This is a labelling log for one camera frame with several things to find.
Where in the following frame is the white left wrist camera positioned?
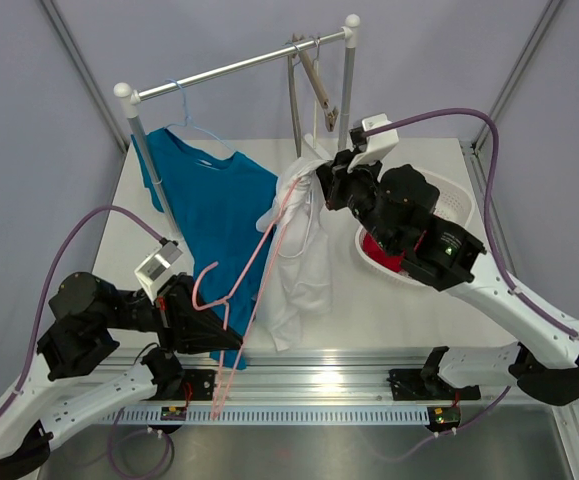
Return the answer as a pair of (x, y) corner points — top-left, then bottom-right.
(134, 240), (182, 302)

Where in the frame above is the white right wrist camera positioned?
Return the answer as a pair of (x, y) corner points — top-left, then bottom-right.
(347, 113), (399, 173)

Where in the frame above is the silver white clothes rack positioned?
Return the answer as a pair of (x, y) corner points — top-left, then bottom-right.
(113, 14), (361, 236)

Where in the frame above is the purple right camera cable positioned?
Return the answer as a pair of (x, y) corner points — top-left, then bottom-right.
(363, 107), (579, 351)

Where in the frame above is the aluminium mounting rail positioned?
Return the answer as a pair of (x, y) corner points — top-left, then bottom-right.
(93, 348), (520, 405)

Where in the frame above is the white plastic laundry basket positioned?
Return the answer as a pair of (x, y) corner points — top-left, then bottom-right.
(352, 169), (476, 289)

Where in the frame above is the red t shirt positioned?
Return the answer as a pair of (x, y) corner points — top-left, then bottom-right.
(361, 234), (404, 274)

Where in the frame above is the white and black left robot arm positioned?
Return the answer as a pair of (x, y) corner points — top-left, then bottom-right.
(0, 272), (242, 479)

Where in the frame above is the light blue wire hanger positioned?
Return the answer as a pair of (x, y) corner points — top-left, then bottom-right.
(167, 79), (236, 152)

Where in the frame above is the purple camera cable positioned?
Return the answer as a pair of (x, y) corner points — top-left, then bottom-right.
(0, 205), (170, 441)
(363, 107), (579, 351)

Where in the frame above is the blue t shirt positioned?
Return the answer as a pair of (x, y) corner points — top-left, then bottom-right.
(131, 127), (280, 371)

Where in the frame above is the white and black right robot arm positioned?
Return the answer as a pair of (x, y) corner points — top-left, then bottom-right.
(316, 150), (579, 406)

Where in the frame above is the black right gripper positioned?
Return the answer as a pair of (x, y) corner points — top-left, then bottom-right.
(317, 147), (400, 253)

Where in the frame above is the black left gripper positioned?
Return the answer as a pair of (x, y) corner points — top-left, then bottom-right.
(99, 273), (241, 361)

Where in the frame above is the wooden clip hanger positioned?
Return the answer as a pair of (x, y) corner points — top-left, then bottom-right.
(298, 36), (339, 133)

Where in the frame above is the pink wire hanger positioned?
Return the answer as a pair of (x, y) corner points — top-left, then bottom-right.
(191, 177), (304, 421)

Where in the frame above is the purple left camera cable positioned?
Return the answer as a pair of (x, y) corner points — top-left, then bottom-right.
(0, 205), (170, 441)

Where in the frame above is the grey plastic hanger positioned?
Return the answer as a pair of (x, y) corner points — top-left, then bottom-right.
(287, 34), (302, 158)

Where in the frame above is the white t shirt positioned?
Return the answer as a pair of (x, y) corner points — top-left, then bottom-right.
(256, 157), (333, 351)

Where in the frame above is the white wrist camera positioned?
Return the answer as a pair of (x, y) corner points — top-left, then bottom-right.
(347, 113), (399, 173)
(134, 240), (182, 302)

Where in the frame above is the white slotted cable duct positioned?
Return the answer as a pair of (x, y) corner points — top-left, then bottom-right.
(118, 405), (430, 426)

